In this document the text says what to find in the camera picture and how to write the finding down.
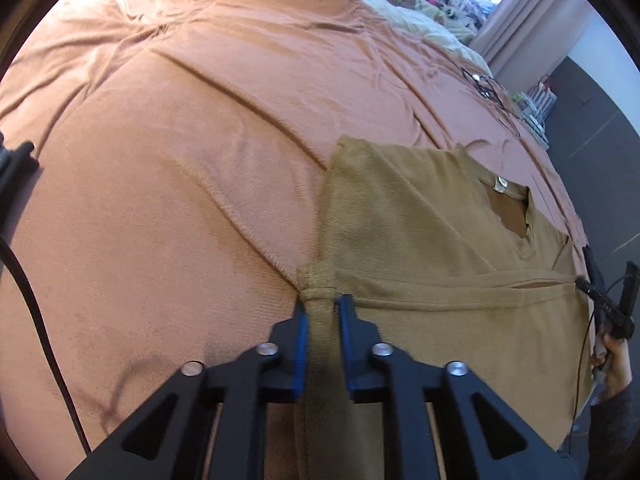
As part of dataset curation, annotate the person's right forearm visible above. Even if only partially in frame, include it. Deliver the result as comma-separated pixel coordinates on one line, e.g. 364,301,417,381
590,390,640,480

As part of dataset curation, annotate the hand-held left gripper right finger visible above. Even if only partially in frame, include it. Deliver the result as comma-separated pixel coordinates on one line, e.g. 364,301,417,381
340,295,586,480

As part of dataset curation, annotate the thick black cable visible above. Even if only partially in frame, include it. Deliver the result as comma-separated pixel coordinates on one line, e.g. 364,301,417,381
0,235,93,456

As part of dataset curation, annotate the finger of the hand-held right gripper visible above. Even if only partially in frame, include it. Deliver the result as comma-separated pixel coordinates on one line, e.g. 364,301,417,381
575,277,608,308

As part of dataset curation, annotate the brown t-shirt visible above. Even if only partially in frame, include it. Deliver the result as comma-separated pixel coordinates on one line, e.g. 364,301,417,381
292,135,596,480

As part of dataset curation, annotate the pile of colourful bedding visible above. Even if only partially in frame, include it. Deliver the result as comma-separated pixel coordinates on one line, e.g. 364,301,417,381
220,0,488,61

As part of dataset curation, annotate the white storage rack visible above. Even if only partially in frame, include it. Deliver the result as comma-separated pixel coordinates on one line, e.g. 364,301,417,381
517,75,556,148

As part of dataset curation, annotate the tangled black cable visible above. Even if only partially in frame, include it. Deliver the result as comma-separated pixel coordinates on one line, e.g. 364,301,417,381
460,67,523,136

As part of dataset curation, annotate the orange blanket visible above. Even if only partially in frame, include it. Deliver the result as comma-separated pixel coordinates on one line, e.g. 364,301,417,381
0,0,588,480

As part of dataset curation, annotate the person's right hand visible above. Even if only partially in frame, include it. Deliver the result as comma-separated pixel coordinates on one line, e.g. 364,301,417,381
592,325,632,401

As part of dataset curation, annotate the pink curtain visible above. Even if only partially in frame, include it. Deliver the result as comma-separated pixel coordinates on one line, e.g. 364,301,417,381
472,0,598,88

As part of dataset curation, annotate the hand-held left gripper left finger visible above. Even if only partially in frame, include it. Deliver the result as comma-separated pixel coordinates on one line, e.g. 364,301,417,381
65,300,308,480

